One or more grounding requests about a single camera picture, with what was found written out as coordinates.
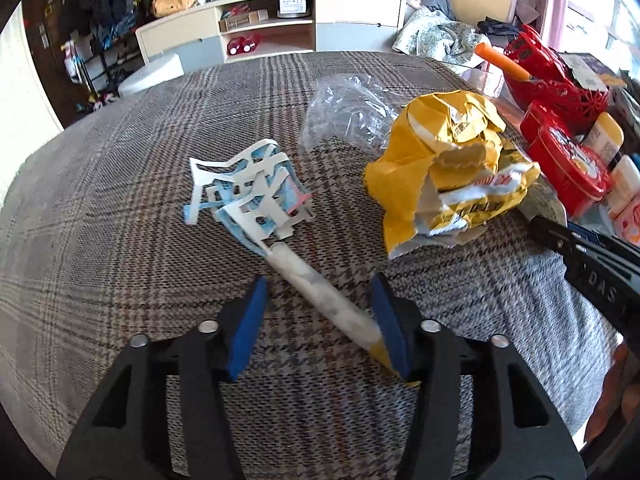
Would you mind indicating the white pink lotion bottle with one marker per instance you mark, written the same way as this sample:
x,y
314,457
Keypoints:
x,y
622,202

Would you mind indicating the black coat rack with clothes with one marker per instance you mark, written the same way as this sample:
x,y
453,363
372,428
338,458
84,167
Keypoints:
x,y
90,29

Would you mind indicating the white round stool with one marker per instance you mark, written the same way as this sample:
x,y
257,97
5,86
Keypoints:
x,y
164,68

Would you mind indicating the person's right hand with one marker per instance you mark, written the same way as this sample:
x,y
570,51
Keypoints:
x,y
618,393

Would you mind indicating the grey plaid tablecloth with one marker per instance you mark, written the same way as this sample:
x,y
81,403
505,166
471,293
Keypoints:
x,y
94,250

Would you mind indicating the yellow paper bag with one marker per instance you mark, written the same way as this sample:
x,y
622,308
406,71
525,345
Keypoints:
x,y
447,170

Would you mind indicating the white blue cut paper sheet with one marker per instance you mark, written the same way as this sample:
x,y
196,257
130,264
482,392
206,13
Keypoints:
x,y
255,195

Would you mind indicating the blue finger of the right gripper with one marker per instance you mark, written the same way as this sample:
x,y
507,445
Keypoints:
x,y
585,235
559,239

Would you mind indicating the floral blanket pile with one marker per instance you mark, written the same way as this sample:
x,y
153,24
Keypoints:
x,y
430,34

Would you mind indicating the clear plastic bag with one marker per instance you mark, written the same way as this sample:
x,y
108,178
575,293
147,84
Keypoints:
x,y
354,108

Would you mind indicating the white TV cabinet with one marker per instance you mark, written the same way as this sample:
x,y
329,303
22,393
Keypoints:
x,y
228,31

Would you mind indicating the yellow cap cream bottle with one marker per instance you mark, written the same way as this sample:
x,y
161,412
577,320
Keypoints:
x,y
605,138

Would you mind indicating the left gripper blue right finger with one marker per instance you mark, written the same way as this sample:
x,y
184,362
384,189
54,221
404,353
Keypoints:
x,y
517,433

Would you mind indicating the red plastic basket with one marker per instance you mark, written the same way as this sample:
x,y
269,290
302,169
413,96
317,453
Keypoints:
x,y
578,101

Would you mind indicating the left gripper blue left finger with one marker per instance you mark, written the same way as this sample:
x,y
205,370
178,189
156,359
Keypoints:
x,y
123,431

